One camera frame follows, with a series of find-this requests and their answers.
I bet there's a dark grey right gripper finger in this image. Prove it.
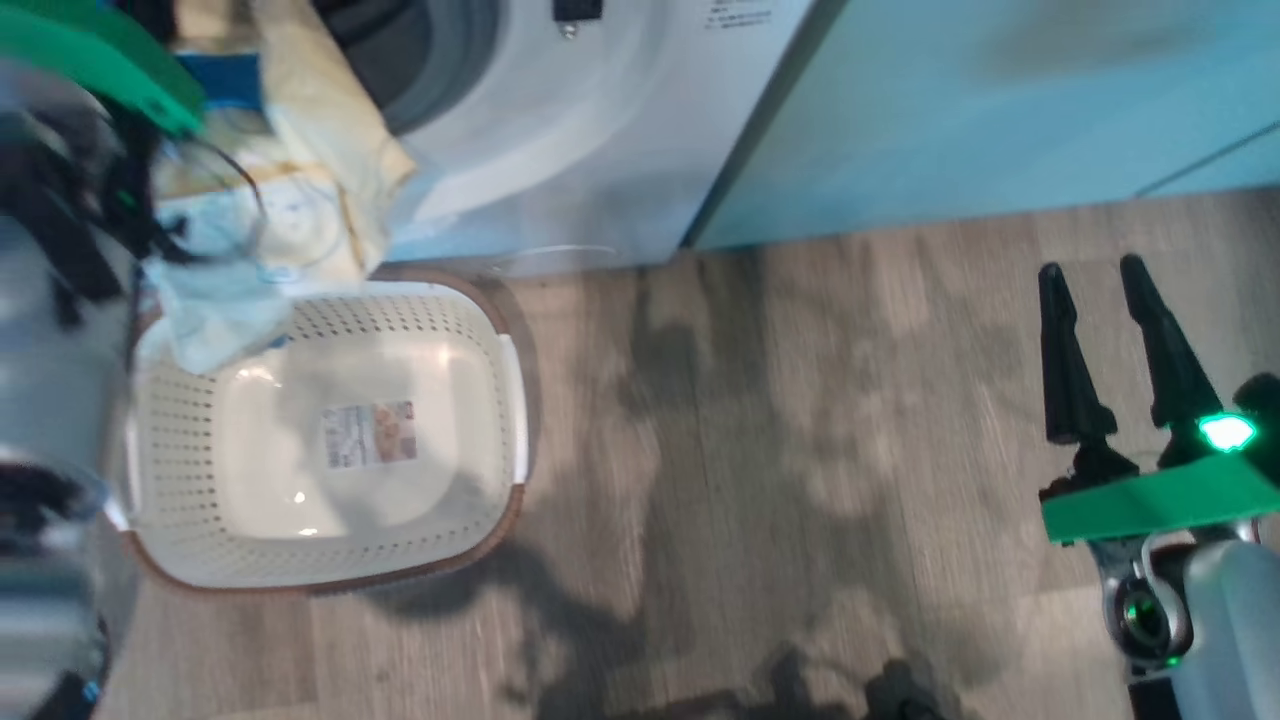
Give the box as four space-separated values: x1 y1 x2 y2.
1118 254 1226 441
1037 262 1116 446

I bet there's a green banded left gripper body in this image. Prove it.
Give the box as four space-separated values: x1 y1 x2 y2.
0 0 206 136

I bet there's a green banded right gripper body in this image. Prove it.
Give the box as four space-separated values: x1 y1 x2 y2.
1040 375 1280 546

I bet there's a yellow printed cloth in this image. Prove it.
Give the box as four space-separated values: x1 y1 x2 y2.
150 0 416 373

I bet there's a paper label in basket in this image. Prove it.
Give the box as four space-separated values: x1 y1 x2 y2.
322 402 417 469

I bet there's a cream perforated laundry basket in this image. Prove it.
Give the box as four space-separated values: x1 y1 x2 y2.
120 268 531 596

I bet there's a white washing machine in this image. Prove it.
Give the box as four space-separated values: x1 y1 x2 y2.
310 0 831 276

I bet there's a plain pale green cabinet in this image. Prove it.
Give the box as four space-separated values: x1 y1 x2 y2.
685 0 1280 251

